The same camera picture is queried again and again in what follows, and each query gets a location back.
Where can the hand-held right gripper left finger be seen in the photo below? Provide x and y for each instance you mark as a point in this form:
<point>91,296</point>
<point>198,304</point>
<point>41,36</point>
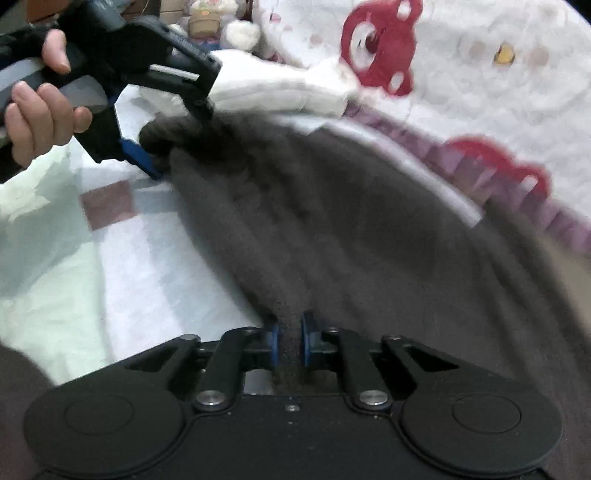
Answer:
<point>274,345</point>

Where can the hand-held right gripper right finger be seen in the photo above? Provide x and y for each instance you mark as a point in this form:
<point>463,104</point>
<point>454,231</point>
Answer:
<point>307,342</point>

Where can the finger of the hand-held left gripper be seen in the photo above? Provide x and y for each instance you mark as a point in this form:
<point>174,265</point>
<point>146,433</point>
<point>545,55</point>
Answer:
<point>136,154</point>
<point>196,99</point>

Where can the dark grey knitted sweater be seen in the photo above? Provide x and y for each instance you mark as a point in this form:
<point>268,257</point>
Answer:
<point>332,221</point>

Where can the person's left hand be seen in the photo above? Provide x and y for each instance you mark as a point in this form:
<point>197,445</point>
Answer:
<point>39,120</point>

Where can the white folded garment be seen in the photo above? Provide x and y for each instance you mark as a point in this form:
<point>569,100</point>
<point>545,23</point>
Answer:
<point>258,87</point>

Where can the plush rabbit toy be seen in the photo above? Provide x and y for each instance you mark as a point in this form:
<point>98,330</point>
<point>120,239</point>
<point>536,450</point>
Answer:
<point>240,33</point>

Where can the checkered bed sheet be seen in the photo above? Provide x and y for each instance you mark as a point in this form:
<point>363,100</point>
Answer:
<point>138,258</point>

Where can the white blanket with red bears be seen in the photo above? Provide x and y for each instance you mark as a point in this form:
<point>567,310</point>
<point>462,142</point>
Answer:
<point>471,101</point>

